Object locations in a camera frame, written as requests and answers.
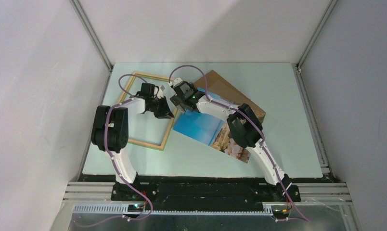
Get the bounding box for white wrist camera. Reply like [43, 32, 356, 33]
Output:
[155, 85, 165, 99]
[168, 77, 182, 88]

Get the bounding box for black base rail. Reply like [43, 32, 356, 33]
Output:
[111, 176, 288, 212]

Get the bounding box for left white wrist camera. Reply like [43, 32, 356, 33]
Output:
[155, 85, 165, 99]

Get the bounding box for brown backing board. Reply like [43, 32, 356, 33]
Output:
[194, 70, 266, 123]

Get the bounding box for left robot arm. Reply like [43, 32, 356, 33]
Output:
[91, 83, 174, 201]

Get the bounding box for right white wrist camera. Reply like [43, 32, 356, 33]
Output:
[168, 77, 182, 88]

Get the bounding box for seaside landscape photo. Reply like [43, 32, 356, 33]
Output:
[173, 88, 261, 164]

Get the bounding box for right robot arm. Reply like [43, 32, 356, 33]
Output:
[168, 78, 292, 201]

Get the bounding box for aluminium frame rails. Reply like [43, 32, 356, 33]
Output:
[51, 182, 361, 231]

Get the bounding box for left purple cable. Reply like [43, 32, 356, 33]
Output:
[73, 74, 154, 229]

